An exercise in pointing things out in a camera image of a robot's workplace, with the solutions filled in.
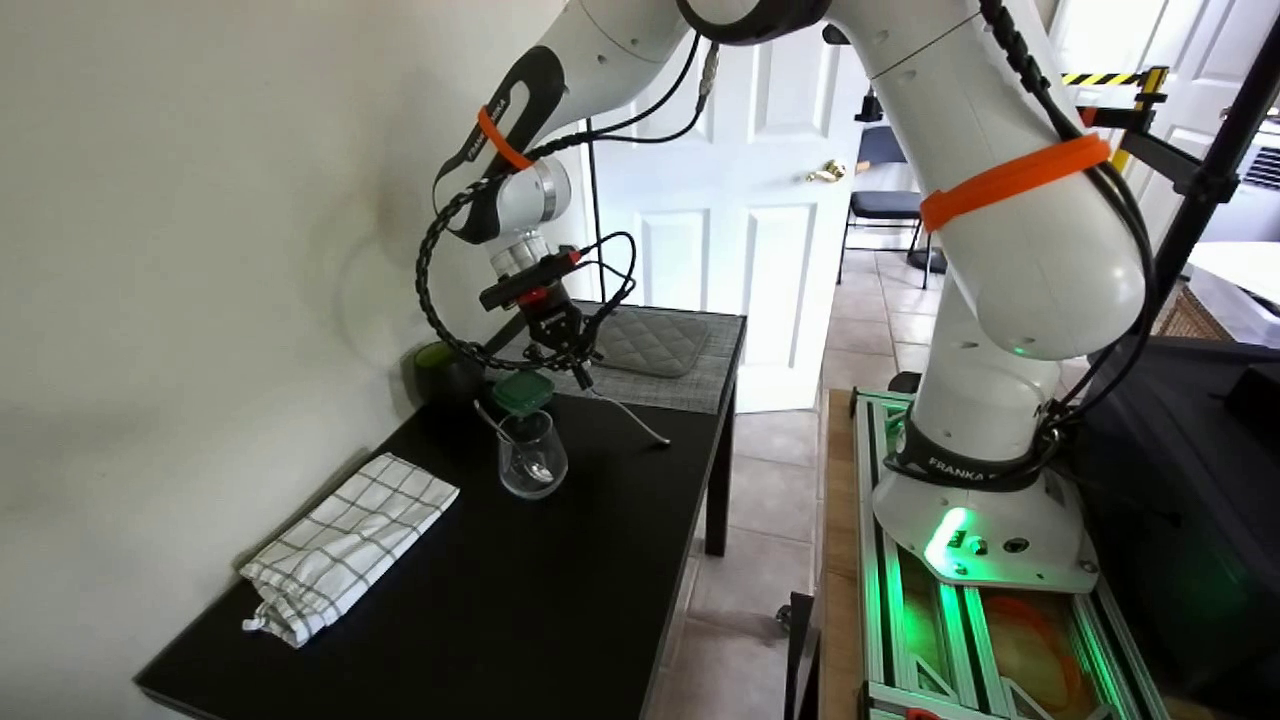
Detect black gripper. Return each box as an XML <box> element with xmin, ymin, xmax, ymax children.
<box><xmin>513</xmin><ymin>295</ymin><xmax>602</xmax><ymax>392</ymax></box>

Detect silver metal spoon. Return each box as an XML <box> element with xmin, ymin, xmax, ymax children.
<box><xmin>472</xmin><ymin>395</ymin><xmax>559</xmax><ymax>486</ymax></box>

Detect clear glass cup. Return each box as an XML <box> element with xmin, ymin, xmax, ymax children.
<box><xmin>491</xmin><ymin>405</ymin><xmax>573</xmax><ymax>504</ymax></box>

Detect small green square lid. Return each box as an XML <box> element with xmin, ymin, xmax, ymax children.
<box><xmin>483</xmin><ymin>371</ymin><xmax>557</xmax><ymax>418</ymax></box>

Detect grey quilted pot holder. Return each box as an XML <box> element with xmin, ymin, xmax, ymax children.
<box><xmin>590</xmin><ymin>307</ymin><xmax>715</xmax><ymax>379</ymax></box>

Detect grey woven placemat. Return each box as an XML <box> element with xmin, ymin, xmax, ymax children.
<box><xmin>483</xmin><ymin>295</ymin><xmax>747</xmax><ymax>415</ymax></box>

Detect white panel door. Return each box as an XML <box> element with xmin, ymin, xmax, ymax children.
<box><xmin>584</xmin><ymin>23</ymin><xmax>870</xmax><ymax>415</ymax></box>

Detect black table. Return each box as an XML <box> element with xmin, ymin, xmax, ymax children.
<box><xmin>133</xmin><ymin>291</ymin><xmax>750</xmax><ymax>720</ymax></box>

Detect white checkered dish towel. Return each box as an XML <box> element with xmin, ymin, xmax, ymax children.
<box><xmin>236</xmin><ymin>449</ymin><xmax>462</xmax><ymax>653</ymax></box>

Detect wooden cart board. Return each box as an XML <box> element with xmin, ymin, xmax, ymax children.
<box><xmin>812</xmin><ymin>382</ymin><xmax>870</xmax><ymax>720</ymax></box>

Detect blue chair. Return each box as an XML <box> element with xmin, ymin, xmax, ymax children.
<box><xmin>837</xmin><ymin>93</ymin><xmax>943</xmax><ymax>291</ymax></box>

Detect yellow black striped bar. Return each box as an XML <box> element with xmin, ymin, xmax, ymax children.
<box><xmin>1050</xmin><ymin>58</ymin><xmax>1173</xmax><ymax>98</ymax></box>

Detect black tripod pole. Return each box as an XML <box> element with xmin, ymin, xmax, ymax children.
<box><xmin>1142</xmin><ymin>10</ymin><xmax>1280</xmax><ymax>325</ymax></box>

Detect black corrugated cable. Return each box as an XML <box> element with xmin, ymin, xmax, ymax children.
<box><xmin>412</xmin><ymin>184</ymin><xmax>643</xmax><ymax>371</ymax></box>

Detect narrow orange strap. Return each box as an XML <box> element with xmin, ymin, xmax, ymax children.
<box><xmin>472</xmin><ymin>104</ymin><xmax>536</xmax><ymax>175</ymax></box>

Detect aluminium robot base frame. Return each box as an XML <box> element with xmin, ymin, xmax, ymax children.
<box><xmin>851</xmin><ymin>389</ymin><xmax>1176</xmax><ymax>720</ymax></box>

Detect wide orange strap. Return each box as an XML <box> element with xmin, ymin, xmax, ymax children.
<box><xmin>915</xmin><ymin>131</ymin><xmax>1117</xmax><ymax>235</ymax></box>

